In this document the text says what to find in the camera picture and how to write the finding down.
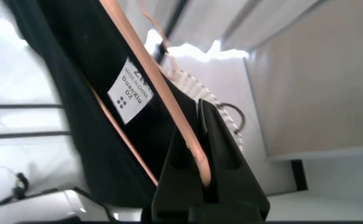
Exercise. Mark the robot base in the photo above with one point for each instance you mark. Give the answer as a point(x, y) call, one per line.
point(44, 205)

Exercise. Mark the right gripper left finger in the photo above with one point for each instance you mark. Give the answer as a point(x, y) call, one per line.
point(175, 186)

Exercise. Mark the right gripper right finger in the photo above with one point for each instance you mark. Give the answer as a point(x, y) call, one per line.
point(234, 183)

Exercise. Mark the white laundry basket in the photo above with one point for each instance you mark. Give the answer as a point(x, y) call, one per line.
point(197, 88)

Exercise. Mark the black garment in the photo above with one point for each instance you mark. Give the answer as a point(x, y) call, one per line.
point(85, 46)

